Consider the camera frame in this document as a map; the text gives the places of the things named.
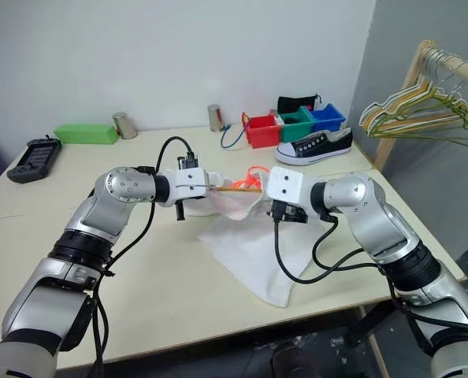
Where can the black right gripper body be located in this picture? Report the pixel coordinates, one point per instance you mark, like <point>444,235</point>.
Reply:
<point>293,214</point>

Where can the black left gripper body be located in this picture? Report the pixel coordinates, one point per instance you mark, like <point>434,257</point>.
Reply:
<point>188,162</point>

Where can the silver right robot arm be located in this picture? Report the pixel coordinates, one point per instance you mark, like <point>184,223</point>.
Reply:
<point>360,197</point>

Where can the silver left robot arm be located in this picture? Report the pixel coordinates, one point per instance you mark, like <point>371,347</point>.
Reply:
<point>127,185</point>

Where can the slim metal cup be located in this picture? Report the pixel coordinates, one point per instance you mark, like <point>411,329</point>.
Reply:
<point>216,118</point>

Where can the wide metal cup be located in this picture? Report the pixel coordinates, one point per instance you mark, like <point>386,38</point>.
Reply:
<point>124,126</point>

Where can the red plastic bin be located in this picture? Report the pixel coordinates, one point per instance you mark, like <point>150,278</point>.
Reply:
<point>263,138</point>

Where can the black canvas sneaker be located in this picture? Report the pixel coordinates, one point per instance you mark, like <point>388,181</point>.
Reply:
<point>328,143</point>

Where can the green plastic bin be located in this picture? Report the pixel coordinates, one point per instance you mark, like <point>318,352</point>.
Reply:
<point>295,130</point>

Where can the blue plastic bin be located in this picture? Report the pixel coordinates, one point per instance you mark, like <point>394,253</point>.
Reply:
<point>328,124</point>

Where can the green rectangular box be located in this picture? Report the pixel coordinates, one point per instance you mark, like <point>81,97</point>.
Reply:
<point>84,134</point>

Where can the dark rounded shape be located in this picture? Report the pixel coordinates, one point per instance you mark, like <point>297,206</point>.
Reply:
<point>295,362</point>

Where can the black handheld controller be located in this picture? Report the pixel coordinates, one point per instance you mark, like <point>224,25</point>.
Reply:
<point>33,159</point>

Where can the wooden table leg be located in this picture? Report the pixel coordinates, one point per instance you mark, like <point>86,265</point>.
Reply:
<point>377,354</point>

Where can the wooden clothes rack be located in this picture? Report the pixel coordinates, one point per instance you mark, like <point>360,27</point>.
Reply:
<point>466,69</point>

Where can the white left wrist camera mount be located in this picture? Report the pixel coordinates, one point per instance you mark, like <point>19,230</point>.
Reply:
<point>190,179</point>

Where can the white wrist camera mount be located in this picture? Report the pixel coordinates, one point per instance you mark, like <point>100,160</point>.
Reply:
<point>285,183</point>
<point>190,179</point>

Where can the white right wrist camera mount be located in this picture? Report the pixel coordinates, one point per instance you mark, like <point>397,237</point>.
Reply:
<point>285,183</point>

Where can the black metal table frame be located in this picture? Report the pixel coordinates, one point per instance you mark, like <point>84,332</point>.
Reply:
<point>387,309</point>

